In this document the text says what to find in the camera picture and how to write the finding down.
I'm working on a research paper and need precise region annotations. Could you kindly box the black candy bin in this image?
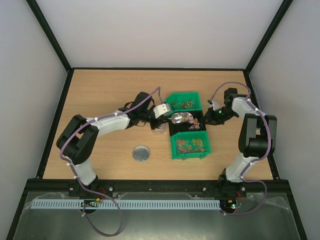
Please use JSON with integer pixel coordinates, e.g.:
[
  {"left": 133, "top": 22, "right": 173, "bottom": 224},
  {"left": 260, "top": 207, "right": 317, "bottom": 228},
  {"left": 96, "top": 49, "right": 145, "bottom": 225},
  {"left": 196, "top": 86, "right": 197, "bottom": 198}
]
[{"left": 168, "top": 110, "right": 206, "bottom": 136}]

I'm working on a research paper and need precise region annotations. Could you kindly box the silver metal scoop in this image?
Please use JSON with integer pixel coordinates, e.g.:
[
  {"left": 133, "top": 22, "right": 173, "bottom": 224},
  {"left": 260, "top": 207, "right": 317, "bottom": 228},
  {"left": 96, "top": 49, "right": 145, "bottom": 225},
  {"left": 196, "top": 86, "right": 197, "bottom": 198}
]
[{"left": 170, "top": 111, "right": 194, "bottom": 125}]

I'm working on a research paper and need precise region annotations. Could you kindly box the green candy bin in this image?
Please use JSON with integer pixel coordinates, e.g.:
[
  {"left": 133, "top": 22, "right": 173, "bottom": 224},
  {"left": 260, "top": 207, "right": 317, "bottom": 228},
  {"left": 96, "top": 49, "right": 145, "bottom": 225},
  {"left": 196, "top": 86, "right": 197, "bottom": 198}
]
[
  {"left": 170, "top": 131, "right": 212, "bottom": 161},
  {"left": 166, "top": 91, "right": 202, "bottom": 113}
]

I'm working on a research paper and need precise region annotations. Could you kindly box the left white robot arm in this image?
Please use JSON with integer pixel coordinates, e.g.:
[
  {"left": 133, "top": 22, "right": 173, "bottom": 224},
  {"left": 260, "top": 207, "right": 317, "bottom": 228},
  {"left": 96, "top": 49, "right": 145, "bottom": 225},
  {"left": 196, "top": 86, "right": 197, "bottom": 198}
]
[{"left": 56, "top": 92, "right": 171, "bottom": 186}]

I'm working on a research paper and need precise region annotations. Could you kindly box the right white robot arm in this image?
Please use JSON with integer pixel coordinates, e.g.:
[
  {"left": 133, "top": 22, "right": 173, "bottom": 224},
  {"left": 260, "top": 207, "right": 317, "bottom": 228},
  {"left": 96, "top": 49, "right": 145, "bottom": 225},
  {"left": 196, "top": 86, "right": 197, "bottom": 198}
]
[{"left": 202, "top": 87, "right": 277, "bottom": 198}]

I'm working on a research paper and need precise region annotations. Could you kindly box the clear glass jar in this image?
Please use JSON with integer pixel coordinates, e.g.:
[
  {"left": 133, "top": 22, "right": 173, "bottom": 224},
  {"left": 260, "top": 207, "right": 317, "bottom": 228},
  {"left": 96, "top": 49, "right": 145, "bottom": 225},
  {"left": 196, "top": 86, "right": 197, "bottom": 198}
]
[{"left": 151, "top": 123, "right": 166, "bottom": 135}]

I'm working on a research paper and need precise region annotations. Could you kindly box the silver metal jar lid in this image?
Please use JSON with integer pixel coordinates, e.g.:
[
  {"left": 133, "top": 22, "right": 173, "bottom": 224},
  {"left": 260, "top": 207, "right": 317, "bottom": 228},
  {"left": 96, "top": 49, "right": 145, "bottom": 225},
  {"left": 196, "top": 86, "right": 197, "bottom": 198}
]
[{"left": 132, "top": 145, "right": 150, "bottom": 162}]

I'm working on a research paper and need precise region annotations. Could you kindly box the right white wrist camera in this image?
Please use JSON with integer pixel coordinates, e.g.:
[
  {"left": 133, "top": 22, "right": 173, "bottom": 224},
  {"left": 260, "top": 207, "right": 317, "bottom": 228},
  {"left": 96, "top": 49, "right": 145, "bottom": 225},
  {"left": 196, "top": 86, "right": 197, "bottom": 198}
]
[{"left": 208, "top": 99, "right": 221, "bottom": 111}]

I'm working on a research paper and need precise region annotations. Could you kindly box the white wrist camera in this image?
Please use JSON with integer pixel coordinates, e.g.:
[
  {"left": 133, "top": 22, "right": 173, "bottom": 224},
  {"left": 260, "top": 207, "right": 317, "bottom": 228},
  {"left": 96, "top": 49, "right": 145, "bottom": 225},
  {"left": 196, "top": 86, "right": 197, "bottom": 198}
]
[
  {"left": 208, "top": 99, "right": 221, "bottom": 111},
  {"left": 153, "top": 103, "right": 171, "bottom": 119}
]

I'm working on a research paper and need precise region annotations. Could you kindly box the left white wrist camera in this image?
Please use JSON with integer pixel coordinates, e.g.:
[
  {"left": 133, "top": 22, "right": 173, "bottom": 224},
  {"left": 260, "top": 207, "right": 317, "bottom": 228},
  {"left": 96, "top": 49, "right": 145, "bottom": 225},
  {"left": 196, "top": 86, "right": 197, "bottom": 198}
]
[{"left": 153, "top": 103, "right": 171, "bottom": 119}]

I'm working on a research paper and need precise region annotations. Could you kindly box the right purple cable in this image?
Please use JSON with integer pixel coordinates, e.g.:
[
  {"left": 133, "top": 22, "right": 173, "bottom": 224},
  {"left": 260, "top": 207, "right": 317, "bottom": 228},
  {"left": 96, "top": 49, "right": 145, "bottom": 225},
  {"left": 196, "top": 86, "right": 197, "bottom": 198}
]
[{"left": 211, "top": 81, "right": 273, "bottom": 217}]

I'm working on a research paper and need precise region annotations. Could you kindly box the purple cable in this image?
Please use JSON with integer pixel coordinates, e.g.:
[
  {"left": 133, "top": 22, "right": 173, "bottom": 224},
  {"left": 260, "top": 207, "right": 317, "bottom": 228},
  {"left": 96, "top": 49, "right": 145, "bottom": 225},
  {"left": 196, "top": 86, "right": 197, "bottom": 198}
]
[
  {"left": 211, "top": 81, "right": 273, "bottom": 217},
  {"left": 59, "top": 86, "right": 174, "bottom": 237}
]

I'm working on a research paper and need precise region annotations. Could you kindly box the light blue cable duct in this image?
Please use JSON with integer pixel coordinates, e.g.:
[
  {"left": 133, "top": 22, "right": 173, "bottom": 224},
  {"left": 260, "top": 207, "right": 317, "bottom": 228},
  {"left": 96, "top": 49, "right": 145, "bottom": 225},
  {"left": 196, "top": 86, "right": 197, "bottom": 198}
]
[{"left": 30, "top": 199, "right": 221, "bottom": 210}]

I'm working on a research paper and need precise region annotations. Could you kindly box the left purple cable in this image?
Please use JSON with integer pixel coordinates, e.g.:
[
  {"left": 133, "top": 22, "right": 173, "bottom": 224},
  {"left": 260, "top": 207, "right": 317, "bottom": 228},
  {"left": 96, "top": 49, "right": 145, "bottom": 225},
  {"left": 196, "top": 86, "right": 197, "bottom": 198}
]
[{"left": 59, "top": 86, "right": 174, "bottom": 237}]

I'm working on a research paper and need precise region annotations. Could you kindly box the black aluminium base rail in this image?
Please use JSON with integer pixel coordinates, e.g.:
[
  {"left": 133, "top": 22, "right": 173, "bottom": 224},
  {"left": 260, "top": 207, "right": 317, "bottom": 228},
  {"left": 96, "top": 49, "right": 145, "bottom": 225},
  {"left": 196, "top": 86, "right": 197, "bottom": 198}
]
[{"left": 24, "top": 178, "right": 291, "bottom": 198}]

